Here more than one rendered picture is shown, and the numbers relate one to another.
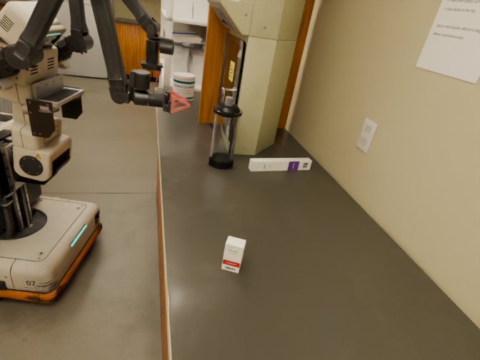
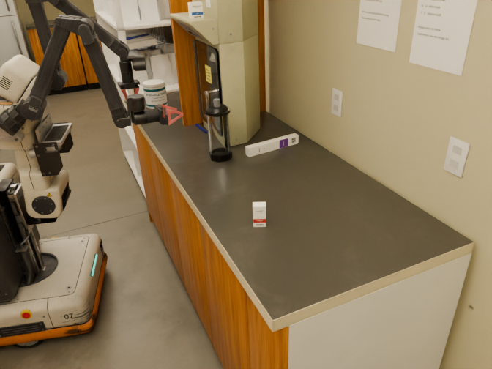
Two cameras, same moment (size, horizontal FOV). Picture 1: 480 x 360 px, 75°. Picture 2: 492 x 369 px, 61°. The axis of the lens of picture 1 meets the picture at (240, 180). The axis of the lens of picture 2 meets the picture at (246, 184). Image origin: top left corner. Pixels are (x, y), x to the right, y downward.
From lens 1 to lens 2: 0.64 m
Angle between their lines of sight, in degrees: 4
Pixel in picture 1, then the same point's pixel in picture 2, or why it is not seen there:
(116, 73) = (116, 103)
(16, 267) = (52, 304)
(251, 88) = (231, 86)
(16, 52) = (30, 107)
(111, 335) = (156, 344)
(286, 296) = (303, 230)
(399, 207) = (373, 153)
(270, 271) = (288, 220)
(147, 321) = (185, 324)
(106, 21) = (102, 63)
